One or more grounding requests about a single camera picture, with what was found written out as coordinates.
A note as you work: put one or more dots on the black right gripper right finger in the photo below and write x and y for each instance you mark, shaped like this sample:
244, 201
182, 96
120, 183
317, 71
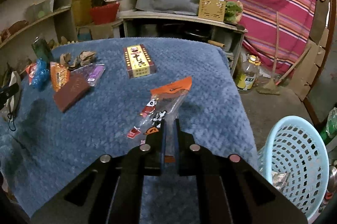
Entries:
229, 189

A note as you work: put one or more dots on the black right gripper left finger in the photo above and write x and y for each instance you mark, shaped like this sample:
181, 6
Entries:
110, 189

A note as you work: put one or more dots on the silver black snack bag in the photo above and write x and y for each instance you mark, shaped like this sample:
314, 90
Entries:
280, 180

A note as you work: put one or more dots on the orange clear snack wrapper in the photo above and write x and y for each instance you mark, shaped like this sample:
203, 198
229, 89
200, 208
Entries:
160, 112

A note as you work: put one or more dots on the light blue trash basket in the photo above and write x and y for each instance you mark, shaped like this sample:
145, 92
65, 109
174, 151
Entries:
295, 147

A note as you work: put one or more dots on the small red snack packet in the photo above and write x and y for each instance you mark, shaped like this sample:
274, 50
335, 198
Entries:
30, 70

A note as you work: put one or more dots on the blue crumpled plastic bag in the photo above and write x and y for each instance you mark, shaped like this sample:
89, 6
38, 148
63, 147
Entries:
41, 76

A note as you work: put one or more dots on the red blue snack bag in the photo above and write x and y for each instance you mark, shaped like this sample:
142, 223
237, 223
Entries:
60, 75

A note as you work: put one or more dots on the green glass bottle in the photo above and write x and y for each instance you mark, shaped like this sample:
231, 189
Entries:
42, 50

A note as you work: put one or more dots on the blue knitted table cloth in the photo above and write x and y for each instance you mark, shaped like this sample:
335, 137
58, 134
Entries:
49, 148

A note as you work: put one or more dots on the crumpled brown paper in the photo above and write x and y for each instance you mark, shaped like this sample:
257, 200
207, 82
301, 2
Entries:
83, 59

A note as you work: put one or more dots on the purple plastic package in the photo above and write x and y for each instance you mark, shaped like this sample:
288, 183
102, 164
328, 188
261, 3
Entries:
91, 73

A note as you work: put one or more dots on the yellow oil bottle floor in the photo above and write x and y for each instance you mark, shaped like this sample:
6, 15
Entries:
247, 74

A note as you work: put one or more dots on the red plastic basin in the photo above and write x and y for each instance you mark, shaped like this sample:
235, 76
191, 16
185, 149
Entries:
104, 14

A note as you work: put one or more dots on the yellow red spice box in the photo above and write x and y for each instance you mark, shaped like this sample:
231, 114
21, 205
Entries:
138, 61

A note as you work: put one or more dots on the wooden side table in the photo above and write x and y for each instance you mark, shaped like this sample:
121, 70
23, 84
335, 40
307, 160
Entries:
228, 37

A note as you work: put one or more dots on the green vegetable bunch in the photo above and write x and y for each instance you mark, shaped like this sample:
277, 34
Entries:
233, 12

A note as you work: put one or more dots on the yellow chopstick holder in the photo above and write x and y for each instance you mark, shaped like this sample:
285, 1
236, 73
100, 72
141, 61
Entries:
212, 10

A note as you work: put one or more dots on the wooden wall shelf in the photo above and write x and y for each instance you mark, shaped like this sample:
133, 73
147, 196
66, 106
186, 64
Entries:
22, 21

